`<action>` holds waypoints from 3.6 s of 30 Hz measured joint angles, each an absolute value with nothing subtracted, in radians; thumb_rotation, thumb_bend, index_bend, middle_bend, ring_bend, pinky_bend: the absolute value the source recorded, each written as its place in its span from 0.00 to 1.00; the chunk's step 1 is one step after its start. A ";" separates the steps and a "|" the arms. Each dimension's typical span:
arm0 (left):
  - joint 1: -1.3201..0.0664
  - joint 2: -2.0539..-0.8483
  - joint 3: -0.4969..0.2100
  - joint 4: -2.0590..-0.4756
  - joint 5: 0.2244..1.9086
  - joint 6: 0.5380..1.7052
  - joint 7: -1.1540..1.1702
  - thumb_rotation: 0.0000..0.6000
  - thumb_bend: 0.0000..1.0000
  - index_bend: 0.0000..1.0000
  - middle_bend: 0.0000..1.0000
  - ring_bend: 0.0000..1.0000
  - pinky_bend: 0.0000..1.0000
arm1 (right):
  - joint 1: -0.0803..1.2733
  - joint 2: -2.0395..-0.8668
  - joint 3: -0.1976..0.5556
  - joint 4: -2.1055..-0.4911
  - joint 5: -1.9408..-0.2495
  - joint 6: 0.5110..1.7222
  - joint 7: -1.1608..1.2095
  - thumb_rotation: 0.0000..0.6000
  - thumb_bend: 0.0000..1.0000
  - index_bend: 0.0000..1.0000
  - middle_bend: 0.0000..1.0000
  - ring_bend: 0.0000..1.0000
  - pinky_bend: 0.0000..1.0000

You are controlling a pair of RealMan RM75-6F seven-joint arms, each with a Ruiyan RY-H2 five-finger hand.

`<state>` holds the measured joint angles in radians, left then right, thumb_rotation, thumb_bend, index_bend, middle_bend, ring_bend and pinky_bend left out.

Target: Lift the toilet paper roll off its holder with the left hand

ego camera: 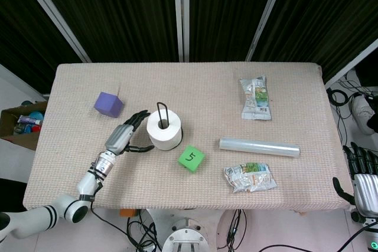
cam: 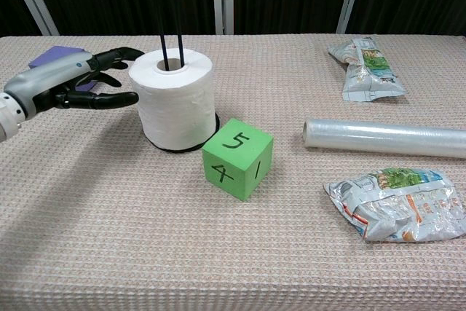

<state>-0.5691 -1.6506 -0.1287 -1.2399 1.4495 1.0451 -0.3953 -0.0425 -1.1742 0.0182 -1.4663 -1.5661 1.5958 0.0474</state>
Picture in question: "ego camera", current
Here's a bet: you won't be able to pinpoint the tall crumpled snack bag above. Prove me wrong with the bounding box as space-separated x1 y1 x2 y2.
238 75 273 121

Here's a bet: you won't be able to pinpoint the cardboard box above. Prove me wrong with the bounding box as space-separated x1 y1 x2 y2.
0 100 48 152

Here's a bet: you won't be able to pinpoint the clear plastic wrap roll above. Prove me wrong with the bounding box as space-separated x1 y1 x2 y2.
219 136 301 158

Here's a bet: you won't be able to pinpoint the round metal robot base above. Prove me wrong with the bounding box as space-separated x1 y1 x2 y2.
161 218 211 252

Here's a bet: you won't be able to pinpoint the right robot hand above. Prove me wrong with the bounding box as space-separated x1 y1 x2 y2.
332 142 378 222

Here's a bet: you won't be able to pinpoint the black wire paper holder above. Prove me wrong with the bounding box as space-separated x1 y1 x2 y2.
156 102 184 150

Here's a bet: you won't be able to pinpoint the purple white tube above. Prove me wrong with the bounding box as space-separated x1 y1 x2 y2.
17 115 43 126

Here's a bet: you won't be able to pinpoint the black floor cables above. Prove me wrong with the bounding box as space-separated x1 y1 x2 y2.
90 208 163 252

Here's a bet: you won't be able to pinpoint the wide crumpled snack bag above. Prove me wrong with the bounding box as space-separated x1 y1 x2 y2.
223 162 279 194

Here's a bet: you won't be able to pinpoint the white sneaker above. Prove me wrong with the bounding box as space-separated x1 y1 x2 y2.
350 93 376 136

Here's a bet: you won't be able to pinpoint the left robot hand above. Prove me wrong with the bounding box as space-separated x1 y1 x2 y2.
105 110 155 156

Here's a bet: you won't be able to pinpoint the dark green curtain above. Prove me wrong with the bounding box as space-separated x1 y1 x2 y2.
0 0 378 95

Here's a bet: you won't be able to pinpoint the white toilet paper roll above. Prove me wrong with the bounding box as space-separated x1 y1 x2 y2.
146 109 182 151

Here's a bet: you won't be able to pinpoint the beige woven tablecloth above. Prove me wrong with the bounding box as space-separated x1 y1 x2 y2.
22 62 354 213

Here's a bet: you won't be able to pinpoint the white curtain frame post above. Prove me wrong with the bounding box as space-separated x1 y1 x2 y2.
172 0 190 63
245 0 287 61
14 0 92 64
324 37 378 87

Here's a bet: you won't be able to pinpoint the purple foam cube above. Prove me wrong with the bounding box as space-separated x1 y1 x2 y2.
93 91 124 119

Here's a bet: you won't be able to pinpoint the coiled black cable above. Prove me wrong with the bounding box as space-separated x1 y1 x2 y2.
329 88 351 107

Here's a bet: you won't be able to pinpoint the green cube with number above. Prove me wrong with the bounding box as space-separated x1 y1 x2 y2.
177 145 206 173

